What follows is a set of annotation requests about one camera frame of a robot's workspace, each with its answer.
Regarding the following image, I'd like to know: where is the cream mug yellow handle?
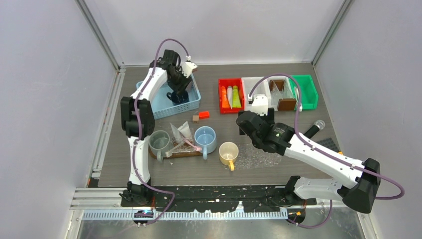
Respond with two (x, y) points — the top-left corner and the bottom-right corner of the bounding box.
(218, 142), (239, 171)

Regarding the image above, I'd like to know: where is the white toothpaste tube red cap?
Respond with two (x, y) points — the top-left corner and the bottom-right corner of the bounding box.
(170, 123), (183, 144)

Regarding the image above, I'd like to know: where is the light blue mug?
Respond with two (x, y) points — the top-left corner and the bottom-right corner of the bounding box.
(194, 126), (217, 160)

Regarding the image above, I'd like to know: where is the grey-green mug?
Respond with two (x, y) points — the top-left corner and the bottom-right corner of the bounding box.
(149, 130), (171, 162)

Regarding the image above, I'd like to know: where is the clear textured acrylic holder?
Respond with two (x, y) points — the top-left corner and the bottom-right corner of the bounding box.
(170, 128), (196, 156)

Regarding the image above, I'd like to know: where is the pink toothbrush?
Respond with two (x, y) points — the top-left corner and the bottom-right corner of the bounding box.
(183, 138), (202, 152)

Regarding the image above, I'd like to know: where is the mauve mug black handle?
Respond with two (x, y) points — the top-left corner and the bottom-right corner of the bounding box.
(179, 76), (192, 92)

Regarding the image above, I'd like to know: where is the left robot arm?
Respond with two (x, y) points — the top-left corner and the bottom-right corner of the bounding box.
(120, 50), (197, 206)

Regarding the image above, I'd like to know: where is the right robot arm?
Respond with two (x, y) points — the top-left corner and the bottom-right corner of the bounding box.
(236, 111), (381, 214)

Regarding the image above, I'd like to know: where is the clear textured oval tray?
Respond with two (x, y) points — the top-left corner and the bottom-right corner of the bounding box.
(234, 143), (283, 170)

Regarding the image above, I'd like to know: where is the yellow-green toothpaste tube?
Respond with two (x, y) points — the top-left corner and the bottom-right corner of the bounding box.
(232, 86), (241, 108)

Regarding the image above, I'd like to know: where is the small white toothpaste tube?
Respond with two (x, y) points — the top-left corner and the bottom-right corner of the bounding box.
(226, 86), (233, 108)

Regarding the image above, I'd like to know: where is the orange toothpaste tube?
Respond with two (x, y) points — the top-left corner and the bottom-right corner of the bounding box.
(220, 86), (230, 109)

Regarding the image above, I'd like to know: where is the oval wooden tray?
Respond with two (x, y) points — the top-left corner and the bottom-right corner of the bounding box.
(161, 144), (203, 159)

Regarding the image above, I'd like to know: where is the dark blue mug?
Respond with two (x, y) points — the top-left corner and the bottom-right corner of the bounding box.
(166, 91), (189, 106)

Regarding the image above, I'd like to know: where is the light blue perforated basket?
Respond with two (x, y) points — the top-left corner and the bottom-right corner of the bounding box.
(151, 75), (201, 120)

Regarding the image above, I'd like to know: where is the brown wooden holder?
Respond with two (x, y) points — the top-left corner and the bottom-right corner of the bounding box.
(277, 98), (297, 111)

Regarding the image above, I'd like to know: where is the white plastic bin right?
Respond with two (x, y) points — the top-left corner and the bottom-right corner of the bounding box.
(266, 76), (297, 111)

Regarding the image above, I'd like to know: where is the small wooden cube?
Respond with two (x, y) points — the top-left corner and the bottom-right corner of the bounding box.
(192, 115), (200, 123)

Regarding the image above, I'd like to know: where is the orange block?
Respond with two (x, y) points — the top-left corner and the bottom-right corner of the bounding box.
(198, 111), (210, 120)

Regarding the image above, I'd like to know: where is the black microphone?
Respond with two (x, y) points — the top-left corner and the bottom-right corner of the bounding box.
(304, 119), (325, 138)

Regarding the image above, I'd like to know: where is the green plastic bin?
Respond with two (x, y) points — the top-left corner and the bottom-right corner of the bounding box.
(292, 75), (319, 111)

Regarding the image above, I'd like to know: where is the dark grey studded baseplate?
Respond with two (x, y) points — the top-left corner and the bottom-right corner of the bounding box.
(317, 137), (340, 153)

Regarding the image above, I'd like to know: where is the red plastic bin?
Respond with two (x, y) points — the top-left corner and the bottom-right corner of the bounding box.
(218, 78), (245, 114)

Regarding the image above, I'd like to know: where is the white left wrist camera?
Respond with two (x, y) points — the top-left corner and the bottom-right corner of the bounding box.
(181, 61), (198, 78)

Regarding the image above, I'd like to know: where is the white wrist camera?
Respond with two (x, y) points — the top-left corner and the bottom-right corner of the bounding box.
(181, 61), (198, 78)
(245, 94), (269, 116)

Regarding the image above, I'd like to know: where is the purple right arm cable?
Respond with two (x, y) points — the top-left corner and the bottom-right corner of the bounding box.
(248, 73), (405, 229)

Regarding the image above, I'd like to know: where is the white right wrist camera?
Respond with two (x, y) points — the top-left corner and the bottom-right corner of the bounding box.
(245, 94), (269, 116)

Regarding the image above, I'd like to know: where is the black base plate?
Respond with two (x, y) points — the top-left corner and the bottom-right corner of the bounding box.
(120, 183), (316, 213)

